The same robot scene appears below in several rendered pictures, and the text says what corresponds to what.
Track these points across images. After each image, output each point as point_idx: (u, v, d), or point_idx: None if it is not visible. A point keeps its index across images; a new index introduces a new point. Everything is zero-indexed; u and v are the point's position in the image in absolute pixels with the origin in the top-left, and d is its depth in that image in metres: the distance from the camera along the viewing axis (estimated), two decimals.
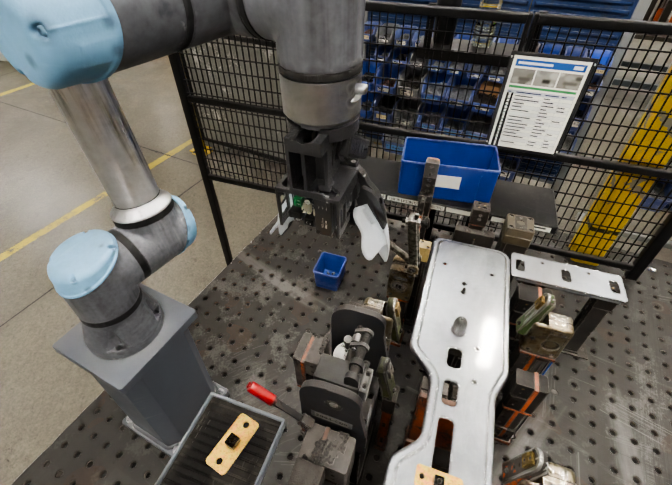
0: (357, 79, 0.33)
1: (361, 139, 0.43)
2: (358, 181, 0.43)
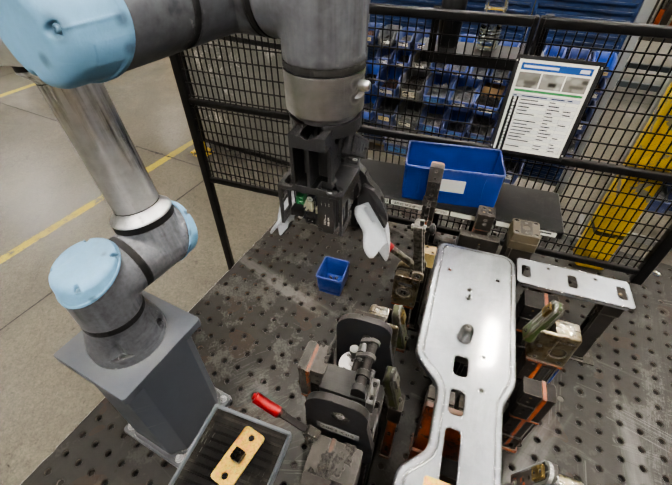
0: (361, 75, 0.33)
1: (362, 138, 0.44)
2: (359, 179, 0.43)
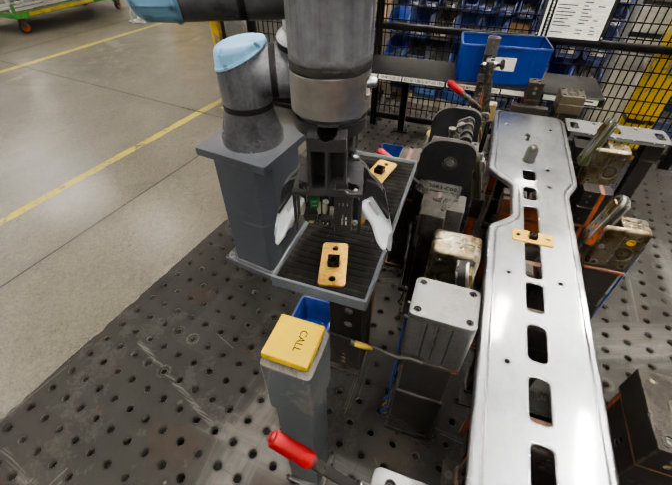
0: (370, 72, 0.34)
1: None
2: (362, 175, 0.43)
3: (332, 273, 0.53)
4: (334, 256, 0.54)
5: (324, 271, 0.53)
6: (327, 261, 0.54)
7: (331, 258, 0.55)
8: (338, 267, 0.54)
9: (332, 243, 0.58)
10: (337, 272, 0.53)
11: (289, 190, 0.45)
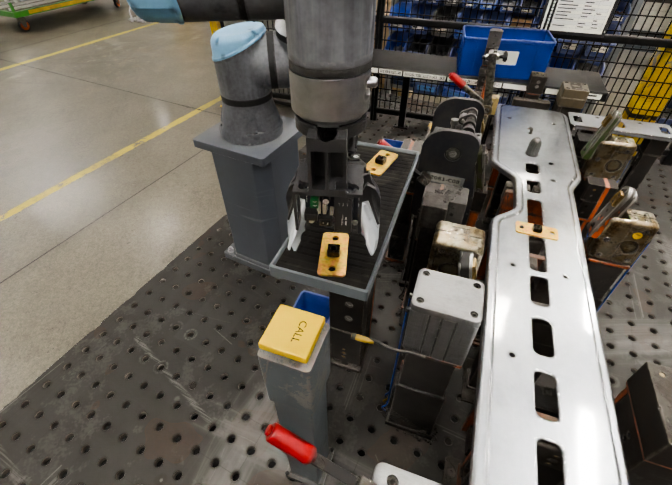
0: (370, 72, 0.34)
1: None
2: (362, 175, 0.43)
3: (332, 263, 0.52)
4: (334, 246, 0.53)
5: (324, 261, 0.52)
6: (327, 250, 0.52)
7: (331, 248, 0.53)
8: (338, 257, 0.52)
9: (332, 233, 0.56)
10: (337, 262, 0.52)
11: (292, 195, 0.46)
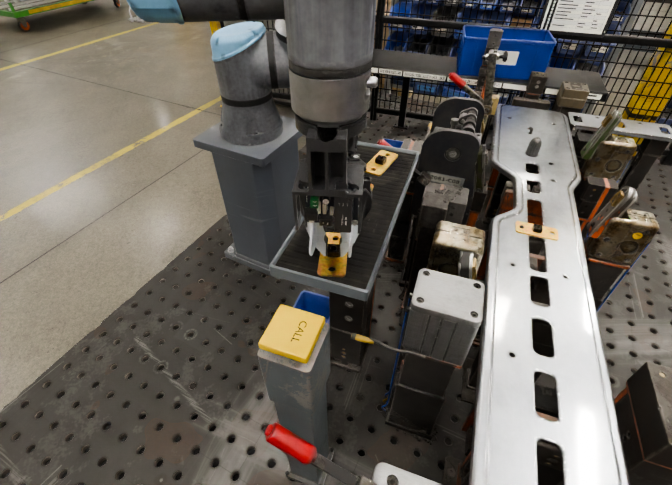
0: (370, 72, 0.34)
1: None
2: (362, 175, 0.43)
3: (332, 263, 0.52)
4: (334, 246, 0.53)
5: (324, 261, 0.52)
6: (327, 250, 0.52)
7: (331, 248, 0.53)
8: (338, 257, 0.52)
9: (332, 233, 0.56)
10: (337, 262, 0.52)
11: (301, 202, 0.46)
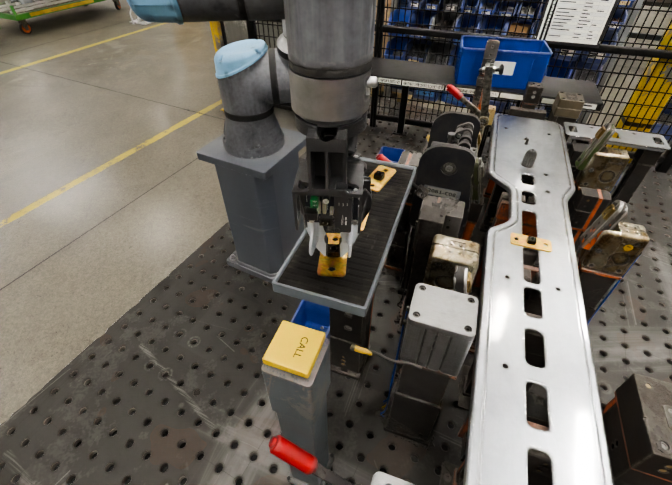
0: (370, 72, 0.34)
1: None
2: (362, 175, 0.43)
3: (332, 263, 0.52)
4: (334, 246, 0.53)
5: (324, 261, 0.52)
6: (327, 250, 0.52)
7: (331, 248, 0.53)
8: (338, 257, 0.52)
9: (332, 234, 0.56)
10: (337, 262, 0.52)
11: (301, 202, 0.46)
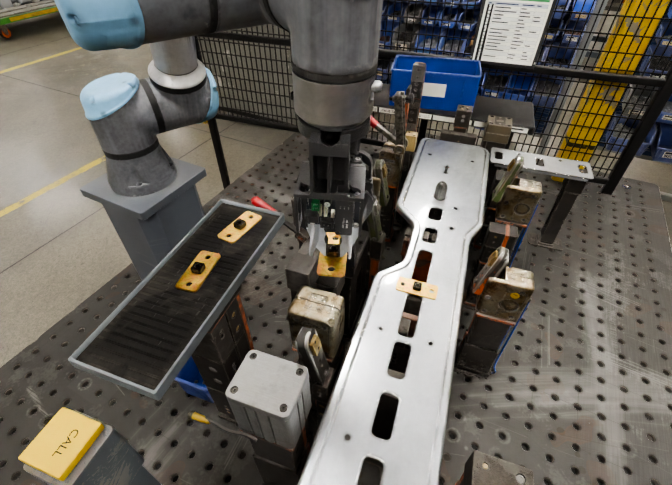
0: (375, 77, 0.33)
1: None
2: (364, 177, 0.43)
3: (332, 263, 0.52)
4: (334, 246, 0.53)
5: (324, 261, 0.52)
6: (327, 250, 0.52)
7: (331, 248, 0.53)
8: (338, 257, 0.52)
9: (332, 233, 0.56)
10: (337, 262, 0.52)
11: (301, 203, 0.46)
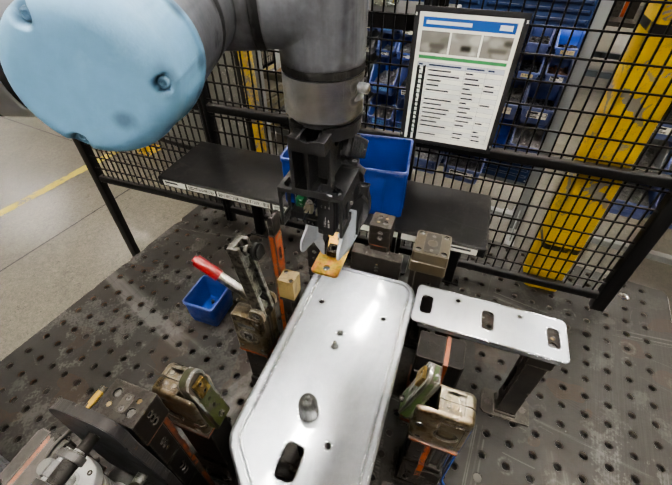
0: (360, 78, 0.33)
1: (361, 139, 0.43)
2: (359, 180, 0.43)
3: (328, 262, 0.52)
4: (335, 246, 0.53)
5: (321, 259, 0.52)
6: (326, 249, 0.52)
7: (332, 247, 0.53)
8: None
9: None
10: (334, 262, 0.52)
11: None
